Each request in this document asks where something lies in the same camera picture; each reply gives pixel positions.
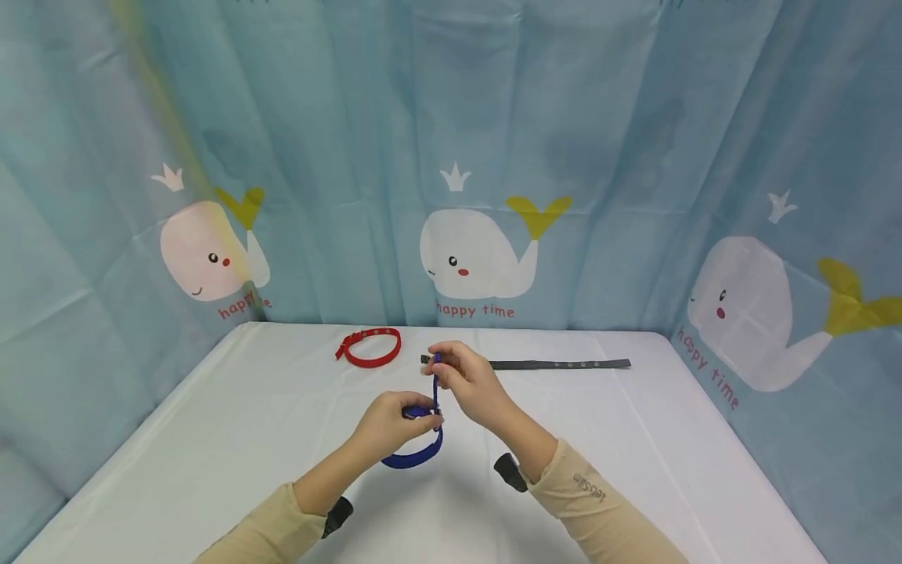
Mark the person's left hand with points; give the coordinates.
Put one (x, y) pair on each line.
(387, 431)

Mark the person's left forearm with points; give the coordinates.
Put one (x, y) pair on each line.
(296, 509)

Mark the person's right fingers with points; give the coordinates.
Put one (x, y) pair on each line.
(447, 364)

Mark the person's left fingers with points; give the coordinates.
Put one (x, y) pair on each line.
(416, 401)

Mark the person's right hand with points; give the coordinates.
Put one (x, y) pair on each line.
(476, 388)

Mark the person's left thumb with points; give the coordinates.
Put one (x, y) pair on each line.
(423, 424)

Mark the person's right forearm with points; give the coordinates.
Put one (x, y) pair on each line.
(571, 486)

